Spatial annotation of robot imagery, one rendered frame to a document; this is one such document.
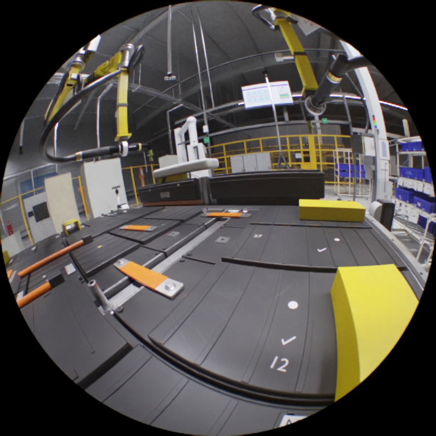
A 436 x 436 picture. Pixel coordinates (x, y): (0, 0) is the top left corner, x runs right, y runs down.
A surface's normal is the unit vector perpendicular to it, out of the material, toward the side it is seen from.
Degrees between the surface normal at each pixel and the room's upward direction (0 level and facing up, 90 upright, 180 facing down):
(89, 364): 0
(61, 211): 90
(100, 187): 90
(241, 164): 90
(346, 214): 90
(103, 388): 0
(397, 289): 0
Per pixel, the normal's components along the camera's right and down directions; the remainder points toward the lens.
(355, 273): -0.12, -0.95
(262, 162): -0.46, 0.32
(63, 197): 0.88, 0.03
